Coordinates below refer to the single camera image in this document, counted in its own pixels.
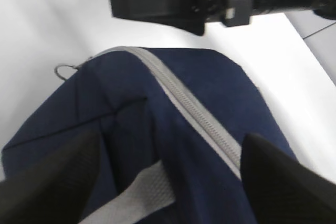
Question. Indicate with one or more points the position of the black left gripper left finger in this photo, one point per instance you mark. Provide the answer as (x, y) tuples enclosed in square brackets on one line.
[(56, 189)]

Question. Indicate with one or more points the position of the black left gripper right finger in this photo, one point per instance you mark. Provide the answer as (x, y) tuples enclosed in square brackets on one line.
[(280, 189)]

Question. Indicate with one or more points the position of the navy blue lunch bag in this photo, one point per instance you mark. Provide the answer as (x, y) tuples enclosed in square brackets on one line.
[(117, 96)]

